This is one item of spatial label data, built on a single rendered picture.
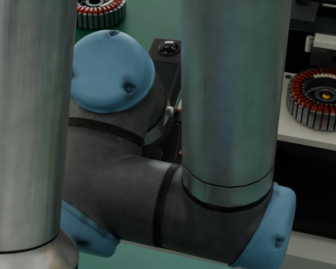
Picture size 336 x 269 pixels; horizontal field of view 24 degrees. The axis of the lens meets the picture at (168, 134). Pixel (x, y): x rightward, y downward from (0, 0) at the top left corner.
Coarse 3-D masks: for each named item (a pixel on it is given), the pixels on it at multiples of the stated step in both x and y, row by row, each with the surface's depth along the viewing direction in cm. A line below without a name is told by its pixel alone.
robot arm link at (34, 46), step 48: (0, 0) 45; (48, 0) 47; (0, 48) 46; (48, 48) 48; (0, 96) 47; (48, 96) 49; (0, 144) 48; (48, 144) 50; (0, 192) 49; (48, 192) 51; (0, 240) 50; (48, 240) 53
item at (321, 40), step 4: (316, 36) 110; (320, 36) 110; (324, 36) 110; (328, 36) 110; (332, 36) 110; (316, 40) 109; (320, 40) 109; (324, 40) 109; (328, 40) 109; (332, 40) 109; (316, 44) 110; (320, 44) 109; (324, 44) 109; (328, 44) 109; (332, 44) 109; (328, 48) 109; (332, 48) 109
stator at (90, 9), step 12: (84, 0) 140; (96, 0) 138; (108, 0) 140; (120, 0) 136; (84, 12) 133; (96, 12) 133; (108, 12) 134; (120, 12) 135; (84, 24) 134; (96, 24) 134; (108, 24) 135
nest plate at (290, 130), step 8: (288, 80) 119; (280, 112) 113; (288, 112) 113; (280, 120) 111; (288, 120) 111; (296, 120) 111; (280, 128) 110; (288, 128) 110; (296, 128) 110; (304, 128) 110; (312, 128) 110; (320, 128) 110; (280, 136) 109; (288, 136) 109; (296, 136) 109; (304, 136) 109; (312, 136) 109; (320, 136) 109; (328, 136) 109; (304, 144) 109; (312, 144) 109; (320, 144) 108; (328, 144) 108
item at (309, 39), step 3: (309, 36) 122; (312, 36) 122; (306, 39) 122; (309, 39) 122; (312, 39) 122; (306, 42) 123; (309, 42) 122; (312, 42) 122; (306, 45) 123; (309, 45) 123; (312, 45) 123; (306, 48) 123; (309, 48) 123; (306, 51) 124; (309, 51) 123
